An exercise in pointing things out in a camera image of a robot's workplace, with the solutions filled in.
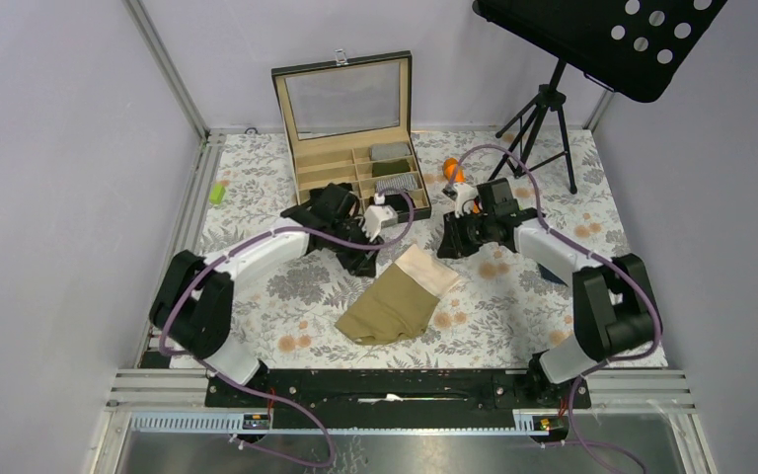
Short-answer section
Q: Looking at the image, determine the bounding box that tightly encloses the navy blue underwear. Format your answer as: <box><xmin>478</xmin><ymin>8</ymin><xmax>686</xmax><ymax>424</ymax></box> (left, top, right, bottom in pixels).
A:
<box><xmin>538</xmin><ymin>265</ymin><xmax>566</xmax><ymax>285</ymax></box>

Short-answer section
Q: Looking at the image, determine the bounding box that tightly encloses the grey rolled underwear in box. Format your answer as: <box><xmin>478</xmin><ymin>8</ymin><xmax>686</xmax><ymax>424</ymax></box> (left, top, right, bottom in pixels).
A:
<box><xmin>369</xmin><ymin>142</ymin><xmax>411</xmax><ymax>161</ymax></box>

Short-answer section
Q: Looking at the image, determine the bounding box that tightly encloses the olive khaki underwear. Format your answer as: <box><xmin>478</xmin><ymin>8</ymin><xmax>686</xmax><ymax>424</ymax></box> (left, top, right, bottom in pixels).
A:
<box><xmin>335</xmin><ymin>245</ymin><xmax>461</xmax><ymax>346</ymax></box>

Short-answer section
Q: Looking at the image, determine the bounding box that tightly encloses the striped rolled underwear in box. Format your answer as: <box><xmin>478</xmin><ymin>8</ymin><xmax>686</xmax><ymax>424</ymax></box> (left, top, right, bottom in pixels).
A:
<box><xmin>375</xmin><ymin>173</ymin><xmax>420</xmax><ymax>195</ymax></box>

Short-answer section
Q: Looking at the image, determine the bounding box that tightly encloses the green block at left edge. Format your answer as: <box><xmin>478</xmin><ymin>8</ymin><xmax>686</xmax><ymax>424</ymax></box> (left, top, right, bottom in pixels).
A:
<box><xmin>208</xmin><ymin>182</ymin><xmax>227</xmax><ymax>205</ymax></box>

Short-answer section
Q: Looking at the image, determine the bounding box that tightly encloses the wooden organizer box glass lid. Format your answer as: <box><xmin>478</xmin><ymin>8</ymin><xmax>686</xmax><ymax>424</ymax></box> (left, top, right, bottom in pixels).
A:
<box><xmin>270</xmin><ymin>50</ymin><xmax>432</xmax><ymax>220</ymax></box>

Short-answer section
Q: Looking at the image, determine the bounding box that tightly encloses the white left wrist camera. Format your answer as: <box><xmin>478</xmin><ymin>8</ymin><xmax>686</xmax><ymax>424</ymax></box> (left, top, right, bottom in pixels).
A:
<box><xmin>360</xmin><ymin>204</ymin><xmax>398</xmax><ymax>242</ymax></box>

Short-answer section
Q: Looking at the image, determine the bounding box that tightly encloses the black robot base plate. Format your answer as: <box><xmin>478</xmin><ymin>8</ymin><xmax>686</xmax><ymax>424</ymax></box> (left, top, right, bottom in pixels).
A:
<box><xmin>204</xmin><ymin>368</ymin><xmax>570</xmax><ymax>431</ymax></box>

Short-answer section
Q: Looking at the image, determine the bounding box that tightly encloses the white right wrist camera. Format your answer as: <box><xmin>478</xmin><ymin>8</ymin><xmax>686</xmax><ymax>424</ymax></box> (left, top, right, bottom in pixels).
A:
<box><xmin>451</xmin><ymin>182</ymin><xmax>479</xmax><ymax>218</ymax></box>

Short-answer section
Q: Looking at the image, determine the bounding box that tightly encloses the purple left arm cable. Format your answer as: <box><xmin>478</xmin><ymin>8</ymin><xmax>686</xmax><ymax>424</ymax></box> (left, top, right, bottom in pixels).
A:
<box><xmin>157</xmin><ymin>188</ymin><xmax>417</xmax><ymax>468</ymax></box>

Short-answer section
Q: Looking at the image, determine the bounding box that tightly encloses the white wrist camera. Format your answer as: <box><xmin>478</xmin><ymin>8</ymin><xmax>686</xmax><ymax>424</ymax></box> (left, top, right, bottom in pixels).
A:
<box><xmin>360</xmin><ymin>204</ymin><xmax>398</xmax><ymax>242</ymax></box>
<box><xmin>451</xmin><ymin>182</ymin><xmax>479</xmax><ymax>218</ymax></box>

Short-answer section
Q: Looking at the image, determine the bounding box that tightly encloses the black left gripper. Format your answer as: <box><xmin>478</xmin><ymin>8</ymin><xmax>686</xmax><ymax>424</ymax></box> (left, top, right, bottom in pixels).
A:
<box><xmin>329</xmin><ymin>219</ymin><xmax>385</xmax><ymax>278</ymax></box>

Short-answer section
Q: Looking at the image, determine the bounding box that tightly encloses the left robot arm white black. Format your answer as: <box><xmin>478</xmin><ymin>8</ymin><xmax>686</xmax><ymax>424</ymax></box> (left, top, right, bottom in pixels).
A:
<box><xmin>149</xmin><ymin>184</ymin><xmax>397</xmax><ymax>406</ymax></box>

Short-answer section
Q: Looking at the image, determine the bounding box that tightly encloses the olive rolled underwear in box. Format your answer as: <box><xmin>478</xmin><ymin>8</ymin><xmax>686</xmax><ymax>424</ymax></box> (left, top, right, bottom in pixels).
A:
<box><xmin>371</xmin><ymin>159</ymin><xmax>411</xmax><ymax>178</ymax></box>

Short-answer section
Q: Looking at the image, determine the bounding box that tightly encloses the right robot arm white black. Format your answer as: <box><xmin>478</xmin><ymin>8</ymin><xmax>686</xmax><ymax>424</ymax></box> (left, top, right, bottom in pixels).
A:
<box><xmin>437</xmin><ymin>179</ymin><xmax>661</xmax><ymax>407</ymax></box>

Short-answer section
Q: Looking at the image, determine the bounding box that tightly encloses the black music stand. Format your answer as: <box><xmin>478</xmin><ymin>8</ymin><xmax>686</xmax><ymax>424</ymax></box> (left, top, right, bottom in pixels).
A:
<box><xmin>472</xmin><ymin>0</ymin><xmax>724</xmax><ymax>162</ymax></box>

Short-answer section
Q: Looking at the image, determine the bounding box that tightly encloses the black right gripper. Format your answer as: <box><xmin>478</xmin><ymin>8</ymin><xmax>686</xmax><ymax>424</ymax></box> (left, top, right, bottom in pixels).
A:
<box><xmin>436</xmin><ymin>208</ymin><xmax>494</xmax><ymax>261</ymax></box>

